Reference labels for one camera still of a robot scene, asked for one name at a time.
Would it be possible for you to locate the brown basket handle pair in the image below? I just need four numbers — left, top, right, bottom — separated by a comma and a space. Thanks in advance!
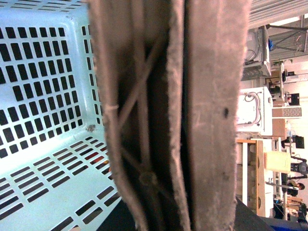
88, 0, 251, 231

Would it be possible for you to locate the light blue plastic basket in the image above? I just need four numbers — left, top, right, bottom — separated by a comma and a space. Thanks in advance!
0, 0, 120, 231

